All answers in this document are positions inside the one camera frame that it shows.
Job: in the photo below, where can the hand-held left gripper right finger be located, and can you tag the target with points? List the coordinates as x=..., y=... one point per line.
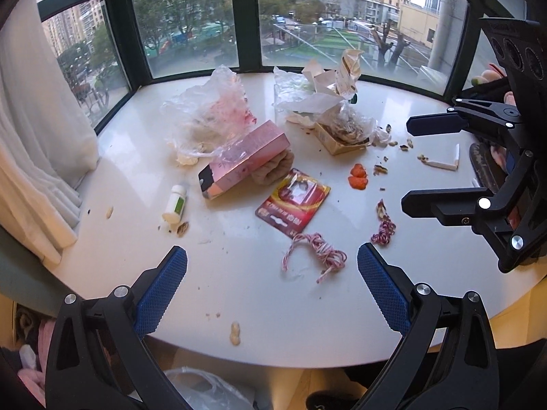
x=384, y=294

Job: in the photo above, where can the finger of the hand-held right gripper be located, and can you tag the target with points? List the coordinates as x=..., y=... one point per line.
x=436, y=124
x=444, y=205

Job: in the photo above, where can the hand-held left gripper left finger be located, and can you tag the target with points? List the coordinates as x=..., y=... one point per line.
x=160, y=294

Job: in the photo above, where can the trash bin with plastic bag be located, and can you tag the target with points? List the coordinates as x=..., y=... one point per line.
x=205, y=388

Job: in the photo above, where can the white paper stick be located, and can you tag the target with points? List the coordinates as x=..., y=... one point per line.
x=442, y=164

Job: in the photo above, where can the split nut shell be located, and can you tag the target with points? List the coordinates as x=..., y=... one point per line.
x=183, y=228

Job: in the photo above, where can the scattered nut shells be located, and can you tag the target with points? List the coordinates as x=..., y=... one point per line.
x=380, y=169

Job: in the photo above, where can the clear bag of shells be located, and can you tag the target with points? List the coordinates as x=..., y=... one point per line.
x=350, y=121

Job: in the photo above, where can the orange peel piece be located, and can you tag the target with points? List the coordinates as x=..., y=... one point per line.
x=358, y=179

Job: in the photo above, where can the small white green label bottle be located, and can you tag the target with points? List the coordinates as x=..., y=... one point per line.
x=175, y=205

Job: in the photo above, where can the yellow cardboard box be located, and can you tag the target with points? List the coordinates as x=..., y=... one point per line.
x=337, y=147

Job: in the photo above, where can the crumpled white paper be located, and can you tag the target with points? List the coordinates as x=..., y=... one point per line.
x=346, y=72

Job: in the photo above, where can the pale pink cloth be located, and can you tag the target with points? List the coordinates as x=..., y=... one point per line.
x=45, y=335

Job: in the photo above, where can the red blister packet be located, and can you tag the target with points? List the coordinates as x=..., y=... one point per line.
x=295, y=209

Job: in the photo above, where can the beige shell scrap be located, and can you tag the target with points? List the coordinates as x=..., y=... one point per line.
x=188, y=160

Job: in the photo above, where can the pink cardboard box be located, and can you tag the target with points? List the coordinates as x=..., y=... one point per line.
x=243, y=158

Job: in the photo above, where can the beige knitted cloth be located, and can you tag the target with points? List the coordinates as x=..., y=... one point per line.
x=273, y=171

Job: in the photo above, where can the red stained clear plastic bag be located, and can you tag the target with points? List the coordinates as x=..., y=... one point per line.
x=205, y=106

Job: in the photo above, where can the white curtain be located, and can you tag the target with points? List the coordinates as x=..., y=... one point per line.
x=38, y=136

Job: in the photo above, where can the dark window frame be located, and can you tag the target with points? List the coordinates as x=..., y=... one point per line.
x=245, y=30

